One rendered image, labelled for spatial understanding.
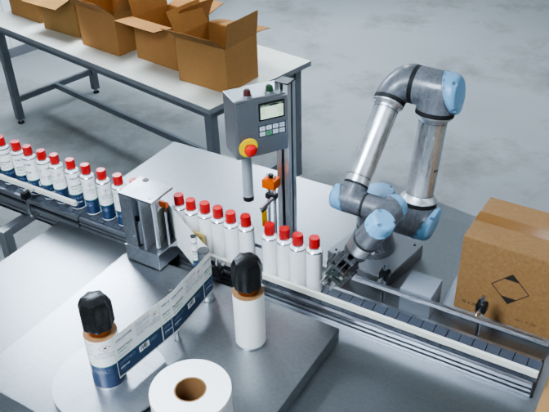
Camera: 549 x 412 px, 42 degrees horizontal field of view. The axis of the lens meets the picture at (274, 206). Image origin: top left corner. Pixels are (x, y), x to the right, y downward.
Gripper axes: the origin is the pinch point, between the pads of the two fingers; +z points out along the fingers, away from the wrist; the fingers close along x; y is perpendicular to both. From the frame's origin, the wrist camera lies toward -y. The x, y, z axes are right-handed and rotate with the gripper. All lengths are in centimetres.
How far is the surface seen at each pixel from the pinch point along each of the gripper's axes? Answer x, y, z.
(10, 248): -100, 17, 84
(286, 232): -19.4, 1.2, -5.5
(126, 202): -64, 16, 16
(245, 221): -31.6, 1.4, 2.5
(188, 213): -49, 3, 16
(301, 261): -10.1, 2.4, -1.4
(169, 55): -144, -139, 92
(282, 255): -16.0, 2.6, 1.8
